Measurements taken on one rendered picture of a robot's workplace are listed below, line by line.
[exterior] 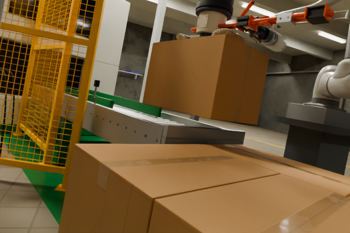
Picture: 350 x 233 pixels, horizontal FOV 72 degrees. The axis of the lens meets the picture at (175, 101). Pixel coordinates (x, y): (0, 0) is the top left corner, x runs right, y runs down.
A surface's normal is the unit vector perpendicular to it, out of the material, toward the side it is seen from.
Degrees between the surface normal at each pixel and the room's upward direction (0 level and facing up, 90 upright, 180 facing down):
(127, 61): 90
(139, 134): 90
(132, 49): 90
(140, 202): 90
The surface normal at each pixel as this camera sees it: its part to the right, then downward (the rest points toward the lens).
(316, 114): -0.92, -0.17
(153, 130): -0.71, -0.12
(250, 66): 0.63, 0.11
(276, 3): 0.33, 0.08
